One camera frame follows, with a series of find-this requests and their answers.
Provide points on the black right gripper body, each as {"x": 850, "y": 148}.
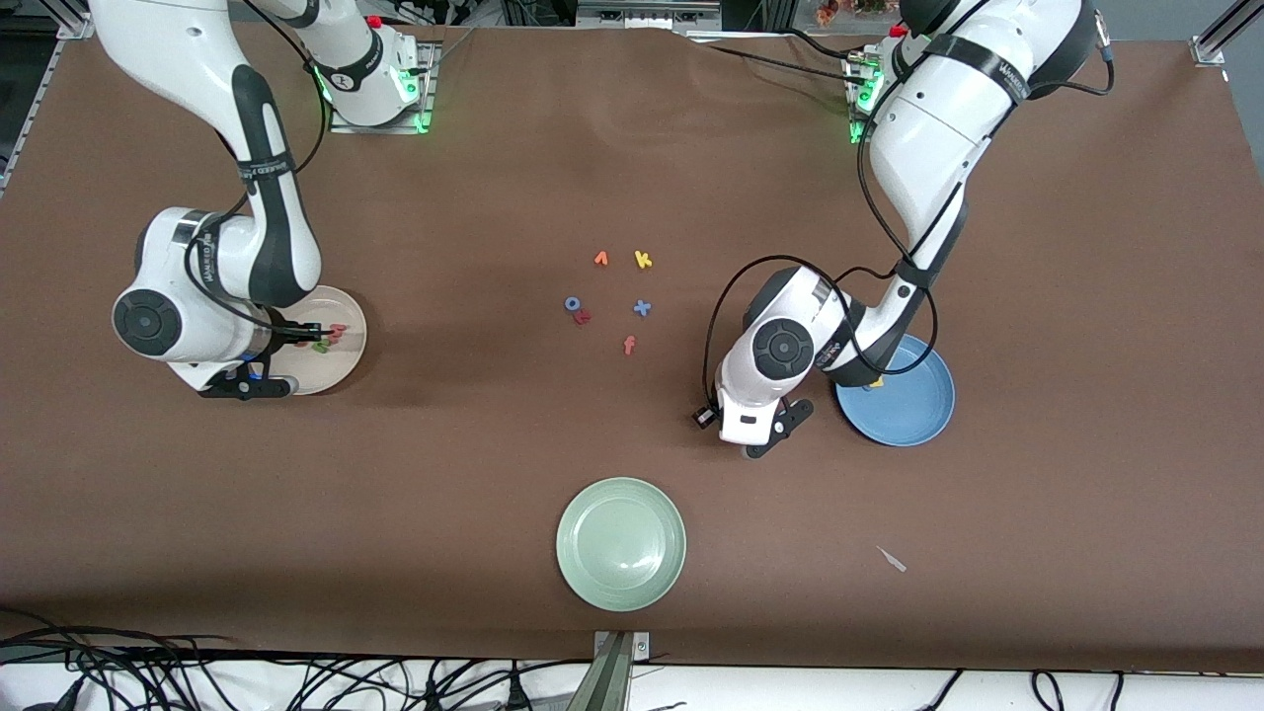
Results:
{"x": 287, "y": 339}

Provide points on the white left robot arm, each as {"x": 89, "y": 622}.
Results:
{"x": 938, "y": 138}

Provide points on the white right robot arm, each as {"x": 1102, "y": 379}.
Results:
{"x": 247, "y": 257}

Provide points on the beige brown plate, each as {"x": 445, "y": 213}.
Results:
{"x": 341, "y": 370}

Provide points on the pale green plate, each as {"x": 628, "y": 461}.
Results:
{"x": 621, "y": 544}

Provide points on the blue plate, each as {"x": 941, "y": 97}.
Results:
{"x": 913, "y": 405}

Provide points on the white paper scrap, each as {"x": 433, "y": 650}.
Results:
{"x": 892, "y": 559}

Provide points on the brown table mat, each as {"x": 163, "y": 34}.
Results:
{"x": 632, "y": 148}

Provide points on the grey background device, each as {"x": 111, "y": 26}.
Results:
{"x": 642, "y": 14}

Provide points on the colourful artificial flowers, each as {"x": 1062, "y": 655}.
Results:
{"x": 829, "y": 12}

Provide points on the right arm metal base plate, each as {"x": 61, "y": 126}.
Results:
{"x": 427, "y": 89}

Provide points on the grey metal bracket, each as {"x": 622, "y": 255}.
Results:
{"x": 612, "y": 681}

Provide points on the aluminium frame profile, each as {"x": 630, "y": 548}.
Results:
{"x": 74, "y": 25}
{"x": 1210, "y": 47}

